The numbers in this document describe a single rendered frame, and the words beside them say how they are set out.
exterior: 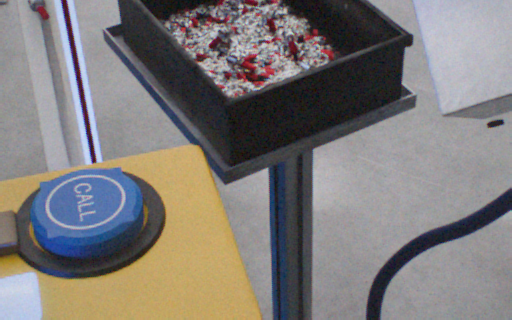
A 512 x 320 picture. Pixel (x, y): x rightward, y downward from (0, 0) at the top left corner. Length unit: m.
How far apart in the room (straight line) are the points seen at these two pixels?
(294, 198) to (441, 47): 0.28
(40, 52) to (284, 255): 0.29
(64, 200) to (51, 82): 0.44
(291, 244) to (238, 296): 0.58
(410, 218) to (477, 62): 1.27
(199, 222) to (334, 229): 1.51
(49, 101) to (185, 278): 0.45
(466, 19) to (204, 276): 0.35
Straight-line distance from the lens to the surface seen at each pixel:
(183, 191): 0.39
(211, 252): 0.36
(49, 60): 0.86
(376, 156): 2.03
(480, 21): 0.65
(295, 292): 0.98
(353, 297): 1.77
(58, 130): 0.76
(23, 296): 0.35
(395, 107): 0.84
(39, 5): 0.89
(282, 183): 0.87
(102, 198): 0.37
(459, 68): 0.66
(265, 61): 0.86
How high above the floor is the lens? 1.33
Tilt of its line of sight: 40 degrees down
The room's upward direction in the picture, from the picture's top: 2 degrees counter-clockwise
